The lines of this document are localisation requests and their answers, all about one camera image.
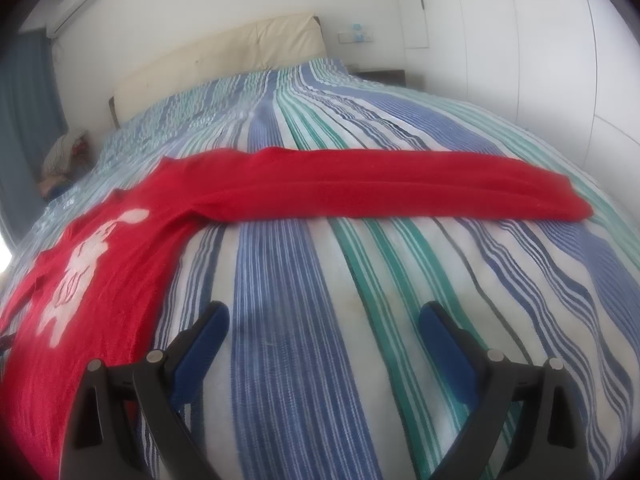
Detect blue curtain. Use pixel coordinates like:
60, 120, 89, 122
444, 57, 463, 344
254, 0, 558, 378
0, 32, 68, 201

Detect cream padded headboard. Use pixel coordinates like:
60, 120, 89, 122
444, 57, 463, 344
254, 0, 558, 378
107, 12, 328, 128

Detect dark nightstand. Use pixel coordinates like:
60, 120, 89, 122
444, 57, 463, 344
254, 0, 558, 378
350, 67, 407, 86

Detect red sweater with white print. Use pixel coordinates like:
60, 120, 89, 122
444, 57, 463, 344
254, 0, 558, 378
0, 146, 595, 443

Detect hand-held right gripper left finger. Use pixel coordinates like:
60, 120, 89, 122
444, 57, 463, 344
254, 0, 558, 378
60, 301, 231, 480

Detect white wardrobe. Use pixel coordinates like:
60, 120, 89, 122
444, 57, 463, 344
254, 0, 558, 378
390, 0, 640, 211

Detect blue green striped bed sheet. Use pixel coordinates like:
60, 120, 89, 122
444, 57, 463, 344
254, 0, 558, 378
0, 57, 636, 480

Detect pile of clothes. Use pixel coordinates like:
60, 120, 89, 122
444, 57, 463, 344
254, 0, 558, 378
40, 129, 93, 196

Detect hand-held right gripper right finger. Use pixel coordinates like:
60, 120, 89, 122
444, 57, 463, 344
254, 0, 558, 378
419, 301, 587, 480

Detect wall switch panel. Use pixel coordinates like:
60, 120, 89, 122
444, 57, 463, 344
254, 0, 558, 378
337, 22, 376, 43

